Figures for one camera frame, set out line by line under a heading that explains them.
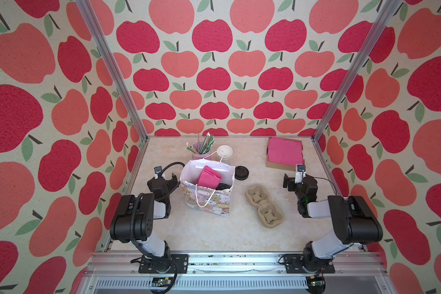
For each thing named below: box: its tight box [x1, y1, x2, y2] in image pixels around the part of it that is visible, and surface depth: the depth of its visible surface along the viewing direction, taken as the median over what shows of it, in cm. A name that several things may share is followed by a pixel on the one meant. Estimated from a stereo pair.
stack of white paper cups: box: [216, 144, 234, 165], surface depth 101 cm
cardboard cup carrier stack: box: [245, 184, 284, 229], surface depth 86 cm
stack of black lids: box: [234, 165, 250, 181], surface depth 103 cm
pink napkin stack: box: [267, 136, 305, 166], surface depth 113 cm
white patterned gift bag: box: [180, 158, 236, 218], surface depth 79 cm
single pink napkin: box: [197, 165, 223, 190], surface depth 80 cm
